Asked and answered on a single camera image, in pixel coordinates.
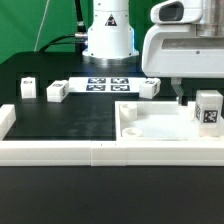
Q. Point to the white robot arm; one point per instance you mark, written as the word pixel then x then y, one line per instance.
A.
pixel 110 39

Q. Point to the white marker sheet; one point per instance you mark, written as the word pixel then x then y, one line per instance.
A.
pixel 105 84

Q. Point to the white U-shaped fence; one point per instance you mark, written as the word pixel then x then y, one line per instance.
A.
pixel 104 153

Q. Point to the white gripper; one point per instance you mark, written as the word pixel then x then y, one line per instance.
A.
pixel 185 41

